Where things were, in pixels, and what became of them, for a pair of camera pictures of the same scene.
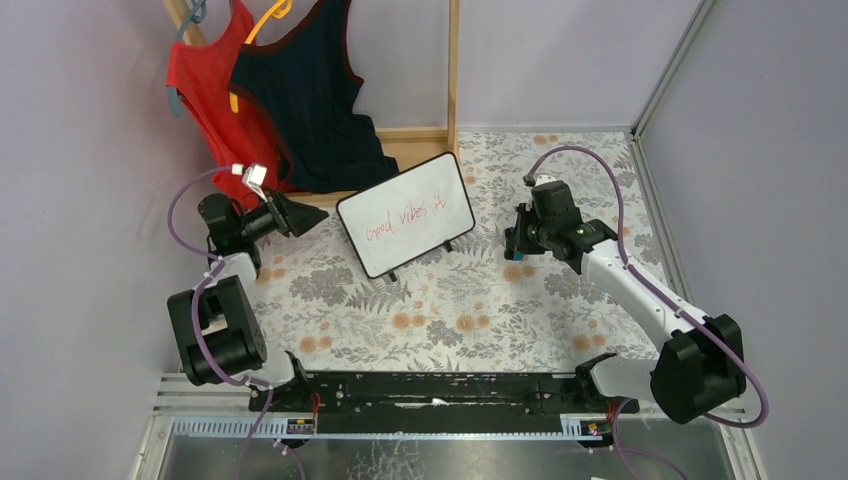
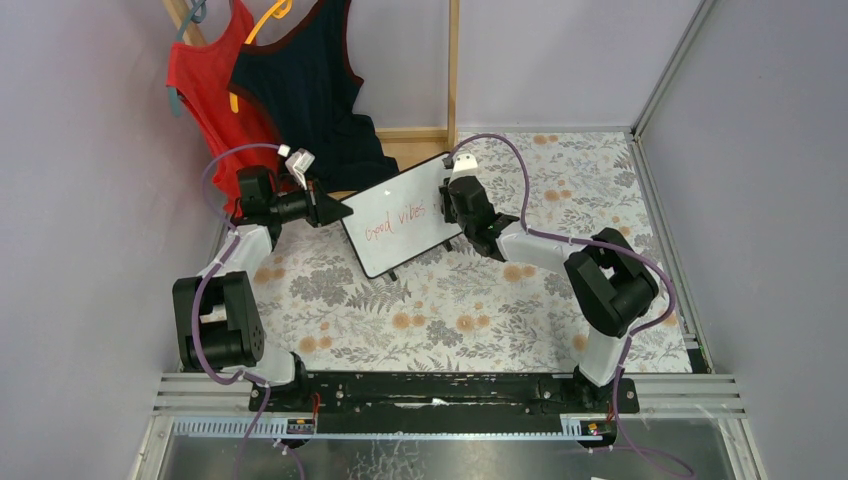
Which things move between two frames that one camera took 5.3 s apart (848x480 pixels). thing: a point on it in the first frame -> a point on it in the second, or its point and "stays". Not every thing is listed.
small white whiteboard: [407, 216] stays
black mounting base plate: [373, 401] stays
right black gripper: [518, 234] -> [448, 203]
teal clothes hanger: [199, 15] stays
